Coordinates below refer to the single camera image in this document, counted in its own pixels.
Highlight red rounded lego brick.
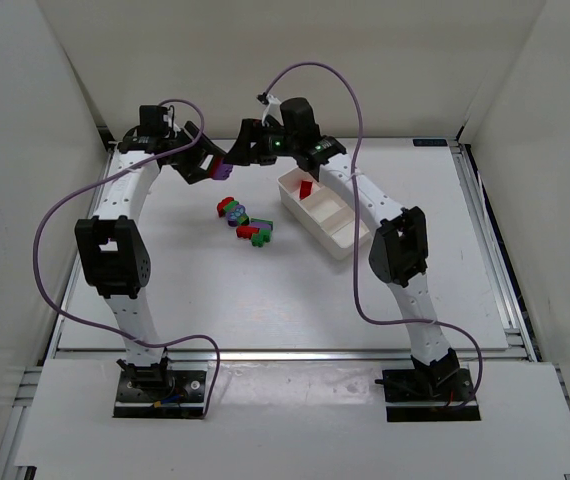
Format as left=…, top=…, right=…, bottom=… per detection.
left=210, top=164, right=222, bottom=180

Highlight red sloped lego brick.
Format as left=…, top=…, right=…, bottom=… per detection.
left=299, top=180, right=314, bottom=201

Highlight purple paw print lego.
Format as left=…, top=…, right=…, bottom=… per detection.
left=225, top=204, right=250, bottom=227

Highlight purple curved lego brick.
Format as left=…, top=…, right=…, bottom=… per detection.
left=216, top=162, right=233, bottom=181

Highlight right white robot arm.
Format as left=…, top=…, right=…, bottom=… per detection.
left=224, top=94, right=460, bottom=387

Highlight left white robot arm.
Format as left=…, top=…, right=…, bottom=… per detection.
left=74, top=101, right=230, bottom=370

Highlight green flat lego on table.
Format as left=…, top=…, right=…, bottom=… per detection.
left=249, top=219, right=273, bottom=230

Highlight red lego brick on table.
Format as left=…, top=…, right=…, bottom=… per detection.
left=236, top=225, right=260, bottom=240

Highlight white three-compartment tray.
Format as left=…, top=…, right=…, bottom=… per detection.
left=277, top=169, right=355, bottom=260

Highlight blue label sticker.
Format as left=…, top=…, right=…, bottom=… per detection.
left=412, top=138, right=448, bottom=148

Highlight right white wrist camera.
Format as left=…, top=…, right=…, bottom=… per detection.
left=257, top=92, right=281, bottom=125

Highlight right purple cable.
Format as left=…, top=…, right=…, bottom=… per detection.
left=256, top=61, right=484, bottom=411

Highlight purple cable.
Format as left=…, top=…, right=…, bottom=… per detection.
left=256, top=61, right=484, bottom=411
left=34, top=98, right=222, bottom=419

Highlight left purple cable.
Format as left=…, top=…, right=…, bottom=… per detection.
left=34, top=98, right=222, bottom=419

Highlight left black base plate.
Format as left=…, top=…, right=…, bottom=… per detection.
left=112, top=370, right=207, bottom=420

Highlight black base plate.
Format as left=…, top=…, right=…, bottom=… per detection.
left=375, top=368, right=481, bottom=423
left=112, top=370, right=207, bottom=420

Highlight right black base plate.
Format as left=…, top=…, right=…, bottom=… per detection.
left=375, top=368, right=481, bottom=423

